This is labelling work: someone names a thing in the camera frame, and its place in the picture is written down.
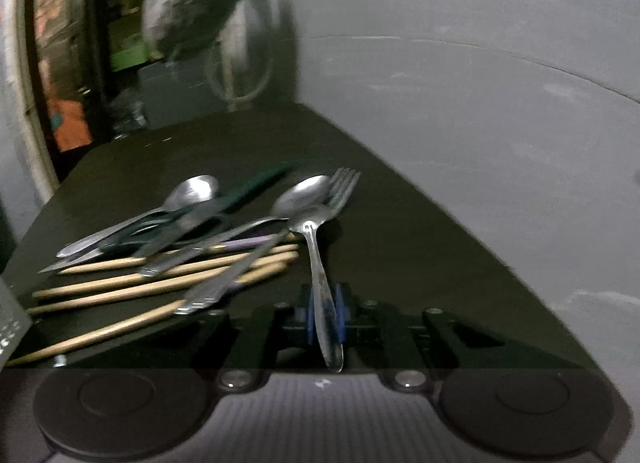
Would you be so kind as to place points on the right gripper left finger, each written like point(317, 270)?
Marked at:
point(304, 312)

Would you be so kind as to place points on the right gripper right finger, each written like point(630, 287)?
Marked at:
point(346, 313)

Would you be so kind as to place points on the silver fork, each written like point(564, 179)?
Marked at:
point(307, 223)

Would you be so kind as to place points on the plain wooden chopstick one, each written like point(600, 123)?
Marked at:
point(172, 284)

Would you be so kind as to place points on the plain wooden chopstick two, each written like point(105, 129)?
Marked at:
point(136, 322)

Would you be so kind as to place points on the grey perforated plastic basket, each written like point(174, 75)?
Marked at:
point(14, 323)

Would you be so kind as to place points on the silver table knife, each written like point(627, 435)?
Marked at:
point(210, 291)

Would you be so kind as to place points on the silver spoon right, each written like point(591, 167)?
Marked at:
point(310, 191)

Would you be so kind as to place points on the silver spoon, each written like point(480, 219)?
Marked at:
point(310, 191)
point(197, 189)

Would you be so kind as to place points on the silver spoon left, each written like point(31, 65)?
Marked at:
point(197, 189)

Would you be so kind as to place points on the green box on shelf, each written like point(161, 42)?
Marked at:
point(130, 57)

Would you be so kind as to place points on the dark handled knife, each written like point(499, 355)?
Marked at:
point(171, 230)

